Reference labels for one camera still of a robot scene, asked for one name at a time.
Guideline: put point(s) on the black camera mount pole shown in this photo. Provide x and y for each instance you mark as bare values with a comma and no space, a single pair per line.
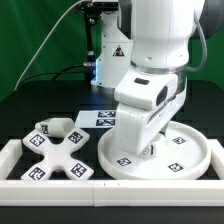
91,15

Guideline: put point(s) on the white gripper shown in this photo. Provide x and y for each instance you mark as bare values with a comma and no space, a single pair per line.
146,104

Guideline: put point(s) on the white U-shaped fence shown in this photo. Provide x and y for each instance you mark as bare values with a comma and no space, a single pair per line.
102,192

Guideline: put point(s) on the white sheet with markers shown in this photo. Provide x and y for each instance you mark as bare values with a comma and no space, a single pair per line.
96,119

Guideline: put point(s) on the white round table top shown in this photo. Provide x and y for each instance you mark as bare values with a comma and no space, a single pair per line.
185,155

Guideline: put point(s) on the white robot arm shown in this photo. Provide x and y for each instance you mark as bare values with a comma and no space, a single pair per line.
160,33

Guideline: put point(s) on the white cross-shaped table base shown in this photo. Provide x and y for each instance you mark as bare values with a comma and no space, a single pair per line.
57,157

